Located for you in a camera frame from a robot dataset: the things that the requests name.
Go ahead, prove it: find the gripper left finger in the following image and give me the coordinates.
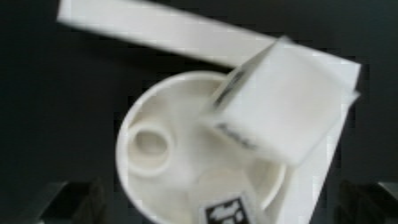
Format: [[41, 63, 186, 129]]
[[23, 179, 106, 224]]

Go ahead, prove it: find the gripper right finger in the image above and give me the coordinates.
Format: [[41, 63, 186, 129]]
[[334, 180, 398, 224]]

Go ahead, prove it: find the white round stool seat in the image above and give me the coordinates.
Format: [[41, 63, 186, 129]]
[[115, 71, 286, 224]]

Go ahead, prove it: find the white stool leg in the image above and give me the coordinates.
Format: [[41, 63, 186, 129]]
[[206, 37, 357, 166], [200, 196, 257, 224]]

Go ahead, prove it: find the white right fence bar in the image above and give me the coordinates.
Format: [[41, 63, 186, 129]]
[[275, 92, 360, 224]]

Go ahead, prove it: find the white fence bar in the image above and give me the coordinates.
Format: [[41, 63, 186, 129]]
[[56, 0, 275, 67], [275, 92, 360, 224]]

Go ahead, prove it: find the white front fence bar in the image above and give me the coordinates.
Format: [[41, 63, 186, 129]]
[[56, 0, 275, 67]]

